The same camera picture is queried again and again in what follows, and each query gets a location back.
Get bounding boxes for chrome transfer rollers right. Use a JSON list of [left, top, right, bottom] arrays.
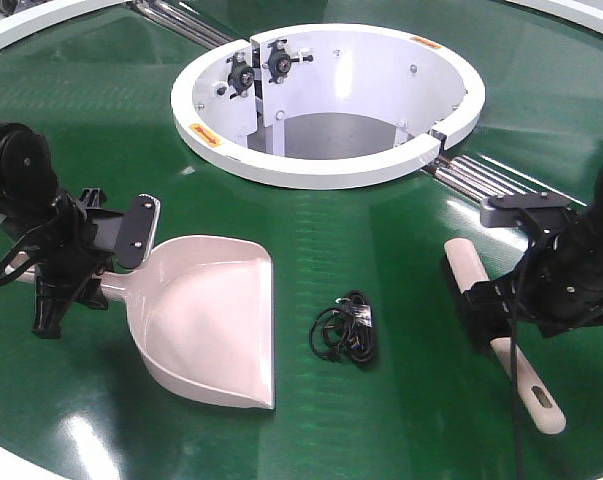
[[422, 155, 586, 207]]

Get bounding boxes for chrome transfer rollers rear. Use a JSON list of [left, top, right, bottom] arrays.
[[129, 1, 234, 49]]

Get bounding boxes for white guard rail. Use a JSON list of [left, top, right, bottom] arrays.
[[510, 0, 603, 35], [0, 0, 124, 50]]

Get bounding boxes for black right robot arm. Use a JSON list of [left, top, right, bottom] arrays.
[[457, 165, 603, 352]]

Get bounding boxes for chrome transfer rollers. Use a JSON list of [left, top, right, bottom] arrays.
[[129, 1, 234, 49], [422, 155, 586, 207]]

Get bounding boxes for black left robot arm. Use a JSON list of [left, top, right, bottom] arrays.
[[0, 122, 123, 339]]

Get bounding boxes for white inner conveyor ring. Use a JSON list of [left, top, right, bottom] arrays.
[[170, 23, 486, 191]]

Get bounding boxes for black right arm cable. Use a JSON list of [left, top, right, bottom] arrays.
[[508, 279, 527, 480]]

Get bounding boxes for white outer guard rail left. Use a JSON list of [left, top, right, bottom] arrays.
[[0, 0, 124, 50]]

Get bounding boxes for black bearing block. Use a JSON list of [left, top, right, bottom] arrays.
[[266, 39, 314, 84], [227, 52, 255, 99]]

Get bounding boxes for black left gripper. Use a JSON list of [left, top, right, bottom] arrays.
[[0, 188, 123, 339]]

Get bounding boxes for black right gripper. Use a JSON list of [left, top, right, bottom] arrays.
[[492, 209, 603, 338]]

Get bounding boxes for left black bearing block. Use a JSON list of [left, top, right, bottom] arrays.
[[227, 52, 255, 99]]

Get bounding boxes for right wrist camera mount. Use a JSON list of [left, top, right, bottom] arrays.
[[480, 191, 573, 239]]

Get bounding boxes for right black bearing block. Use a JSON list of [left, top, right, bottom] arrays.
[[266, 39, 314, 84]]

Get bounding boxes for beige plastic dustpan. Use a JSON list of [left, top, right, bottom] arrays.
[[98, 235, 275, 410]]

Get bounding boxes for beige hand brush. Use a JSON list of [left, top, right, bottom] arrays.
[[441, 238, 566, 435]]

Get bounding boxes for white outer guard rail right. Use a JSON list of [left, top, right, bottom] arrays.
[[510, 0, 603, 35]]

